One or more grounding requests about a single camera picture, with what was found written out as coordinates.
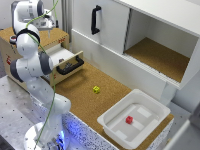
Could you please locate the white sliding door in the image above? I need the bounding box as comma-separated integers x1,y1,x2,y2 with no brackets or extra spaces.
72,0,131,55

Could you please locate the black door handle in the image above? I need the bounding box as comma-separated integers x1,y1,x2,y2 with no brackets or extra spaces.
90,4,102,36

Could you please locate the pink block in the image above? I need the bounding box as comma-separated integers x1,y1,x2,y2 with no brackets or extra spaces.
125,115,135,125

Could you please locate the white cabinet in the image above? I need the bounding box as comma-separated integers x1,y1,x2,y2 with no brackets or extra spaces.
70,0,200,107

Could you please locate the black drawer handle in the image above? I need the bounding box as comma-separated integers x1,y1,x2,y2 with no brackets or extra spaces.
55,54,85,76

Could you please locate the wooden drawer box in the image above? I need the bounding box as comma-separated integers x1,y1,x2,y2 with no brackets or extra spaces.
0,26,71,92

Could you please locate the wooden drawer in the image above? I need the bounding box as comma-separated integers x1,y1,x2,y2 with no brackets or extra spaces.
46,44,85,86

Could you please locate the white plastic box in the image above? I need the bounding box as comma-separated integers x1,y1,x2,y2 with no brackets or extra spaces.
96,88,172,150

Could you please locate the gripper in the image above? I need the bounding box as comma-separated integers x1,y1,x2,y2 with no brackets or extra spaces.
37,14,56,32

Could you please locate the green cable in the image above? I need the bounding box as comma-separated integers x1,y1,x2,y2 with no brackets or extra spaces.
25,0,61,150

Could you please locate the yellow block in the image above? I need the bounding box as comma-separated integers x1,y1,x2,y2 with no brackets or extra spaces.
92,85,101,95

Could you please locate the red button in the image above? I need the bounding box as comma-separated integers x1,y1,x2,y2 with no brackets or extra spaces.
8,34,18,45

